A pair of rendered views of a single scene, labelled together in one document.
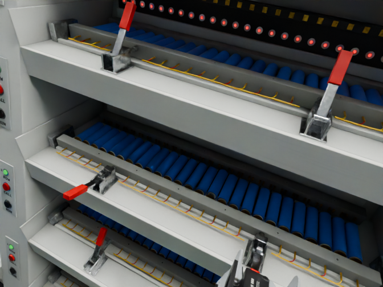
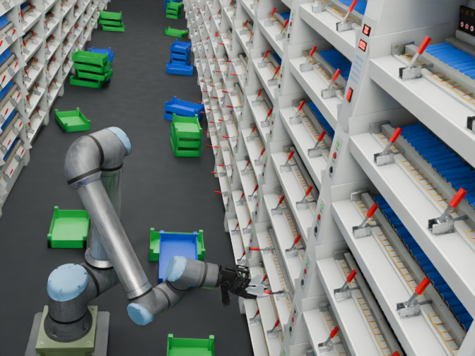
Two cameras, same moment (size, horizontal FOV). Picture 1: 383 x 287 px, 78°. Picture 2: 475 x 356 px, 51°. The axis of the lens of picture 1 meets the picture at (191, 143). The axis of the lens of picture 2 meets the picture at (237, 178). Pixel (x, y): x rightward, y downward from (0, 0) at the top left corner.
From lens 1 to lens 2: 1.76 m
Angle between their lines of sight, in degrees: 56
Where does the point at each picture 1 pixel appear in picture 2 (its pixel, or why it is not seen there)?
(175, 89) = (279, 227)
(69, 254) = not seen: hidden behind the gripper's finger
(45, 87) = not seen: hidden behind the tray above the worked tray
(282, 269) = (283, 304)
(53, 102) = not seen: hidden behind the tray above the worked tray
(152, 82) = (278, 222)
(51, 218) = (259, 263)
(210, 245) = (273, 286)
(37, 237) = (253, 268)
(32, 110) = (263, 215)
